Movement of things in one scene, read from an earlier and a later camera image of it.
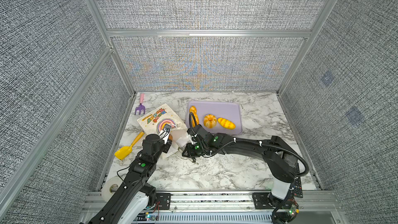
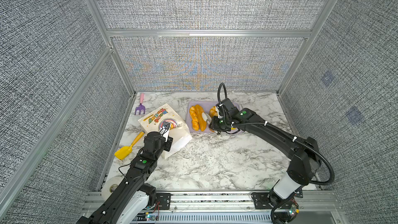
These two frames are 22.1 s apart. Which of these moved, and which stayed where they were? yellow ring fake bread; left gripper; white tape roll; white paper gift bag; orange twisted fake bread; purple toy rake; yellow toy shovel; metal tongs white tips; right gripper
Moved: right gripper; yellow ring fake bread; metal tongs white tips
Stayed: yellow toy shovel; purple toy rake; white paper gift bag; white tape roll; orange twisted fake bread; left gripper
